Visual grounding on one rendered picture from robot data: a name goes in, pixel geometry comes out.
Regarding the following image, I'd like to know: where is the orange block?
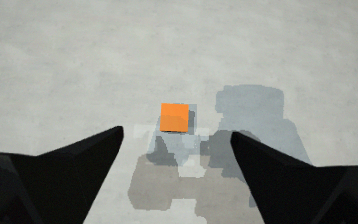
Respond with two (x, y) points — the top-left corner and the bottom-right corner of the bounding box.
(160, 103), (189, 132)

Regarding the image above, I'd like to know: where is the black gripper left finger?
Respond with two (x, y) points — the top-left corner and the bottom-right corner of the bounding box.
(0, 126), (124, 224)

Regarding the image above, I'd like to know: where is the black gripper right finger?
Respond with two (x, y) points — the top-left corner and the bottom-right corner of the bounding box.
(230, 132), (358, 224)

